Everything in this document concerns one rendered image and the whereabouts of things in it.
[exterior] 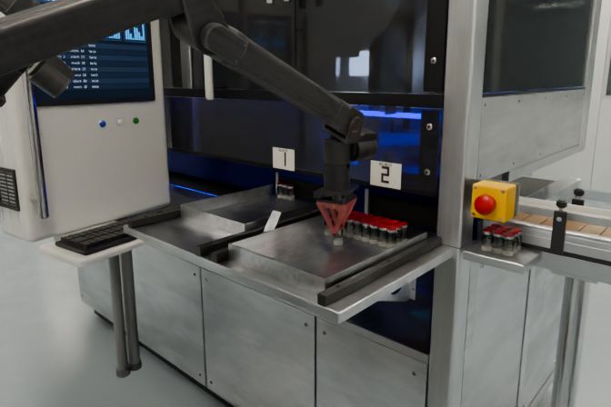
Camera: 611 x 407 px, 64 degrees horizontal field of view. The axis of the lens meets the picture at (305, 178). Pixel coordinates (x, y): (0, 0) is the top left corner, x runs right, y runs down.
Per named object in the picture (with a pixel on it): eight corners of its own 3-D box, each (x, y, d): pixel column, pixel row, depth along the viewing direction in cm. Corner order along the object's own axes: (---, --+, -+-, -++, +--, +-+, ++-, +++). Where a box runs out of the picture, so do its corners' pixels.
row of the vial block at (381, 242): (335, 230, 118) (335, 212, 117) (397, 247, 106) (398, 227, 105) (328, 233, 116) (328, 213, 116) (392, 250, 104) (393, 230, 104)
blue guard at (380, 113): (68, 130, 235) (65, 92, 232) (437, 192, 107) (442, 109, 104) (67, 130, 235) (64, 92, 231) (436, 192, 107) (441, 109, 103)
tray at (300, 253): (335, 223, 124) (335, 210, 124) (425, 247, 107) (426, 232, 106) (228, 259, 100) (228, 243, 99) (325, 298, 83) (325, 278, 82)
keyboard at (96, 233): (171, 212, 163) (171, 204, 162) (201, 218, 155) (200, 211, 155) (55, 245, 130) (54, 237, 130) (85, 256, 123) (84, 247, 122)
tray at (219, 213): (272, 194, 155) (272, 183, 154) (336, 209, 138) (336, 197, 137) (181, 217, 130) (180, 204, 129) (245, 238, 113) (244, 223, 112)
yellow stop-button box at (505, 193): (484, 210, 107) (485, 178, 106) (517, 216, 102) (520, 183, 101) (468, 217, 102) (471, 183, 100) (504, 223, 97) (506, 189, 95)
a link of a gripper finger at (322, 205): (357, 229, 109) (357, 188, 107) (344, 238, 103) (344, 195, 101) (329, 224, 112) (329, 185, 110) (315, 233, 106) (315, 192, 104)
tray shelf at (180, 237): (262, 197, 158) (262, 192, 158) (468, 247, 112) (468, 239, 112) (123, 232, 124) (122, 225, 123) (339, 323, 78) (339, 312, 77)
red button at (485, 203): (479, 210, 101) (480, 191, 100) (498, 213, 98) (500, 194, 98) (471, 213, 98) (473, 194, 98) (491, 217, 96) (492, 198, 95)
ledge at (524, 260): (487, 243, 115) (488, 234, 115) (545, 255, 107) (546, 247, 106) (462, 258, 105) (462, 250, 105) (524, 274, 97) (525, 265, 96)
